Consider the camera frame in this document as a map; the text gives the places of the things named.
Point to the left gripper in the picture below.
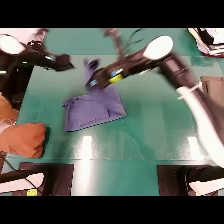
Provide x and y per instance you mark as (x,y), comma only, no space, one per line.
(63,62)

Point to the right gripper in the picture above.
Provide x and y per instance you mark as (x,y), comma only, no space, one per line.
(99,78)

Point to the purple T-shirt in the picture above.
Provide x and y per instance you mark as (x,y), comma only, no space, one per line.
(95,110)

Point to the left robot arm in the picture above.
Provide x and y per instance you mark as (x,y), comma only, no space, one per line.
(33,55)

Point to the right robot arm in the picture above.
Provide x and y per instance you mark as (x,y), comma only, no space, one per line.
(176,71)

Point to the brown garment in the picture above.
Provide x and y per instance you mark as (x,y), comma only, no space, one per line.
(6,108)

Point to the orange garment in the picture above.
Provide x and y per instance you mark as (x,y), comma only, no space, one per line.
(23,140)

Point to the heap of clothes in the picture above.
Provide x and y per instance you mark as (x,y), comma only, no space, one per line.
(208,41)

